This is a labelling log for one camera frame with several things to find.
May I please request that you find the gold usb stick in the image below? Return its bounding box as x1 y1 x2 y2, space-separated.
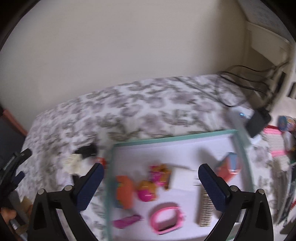
199 188 214 227

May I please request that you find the pink orange eraser box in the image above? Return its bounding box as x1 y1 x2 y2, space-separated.
215 152 241 182

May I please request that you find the black cream watch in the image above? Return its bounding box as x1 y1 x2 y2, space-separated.
63 143 98 176

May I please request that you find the purple magenta toy piece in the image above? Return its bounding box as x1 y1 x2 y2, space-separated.
112 214 142 229

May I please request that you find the orange blue toy case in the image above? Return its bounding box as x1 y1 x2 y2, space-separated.
115 175 134 209

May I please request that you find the white usb charger cube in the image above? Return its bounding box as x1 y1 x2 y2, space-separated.
169 167 201 191

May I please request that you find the pink watch band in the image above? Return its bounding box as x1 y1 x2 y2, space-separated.
149 206 186 235

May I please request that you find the pink orange figure toy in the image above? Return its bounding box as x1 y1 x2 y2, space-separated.
149 164 171 190

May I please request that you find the magenta duck toy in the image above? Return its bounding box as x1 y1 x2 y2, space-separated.
137 180 157 202

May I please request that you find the dark blue cabinet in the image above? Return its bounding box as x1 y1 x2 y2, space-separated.
0 106 27 167

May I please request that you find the floral grey white blanket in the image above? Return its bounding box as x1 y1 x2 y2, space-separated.
14 74 278 241

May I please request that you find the black power adapter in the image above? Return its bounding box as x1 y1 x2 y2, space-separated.
245 108 271 138

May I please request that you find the teal white shallow tray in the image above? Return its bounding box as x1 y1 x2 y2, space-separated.
105 130 253 240

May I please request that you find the white power bank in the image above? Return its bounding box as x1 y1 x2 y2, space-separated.
227 106 254 147

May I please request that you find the white shelf unit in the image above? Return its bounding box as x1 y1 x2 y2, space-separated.
236 1 295 118

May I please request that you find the black cable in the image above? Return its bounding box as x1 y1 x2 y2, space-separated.
217 62 290 110

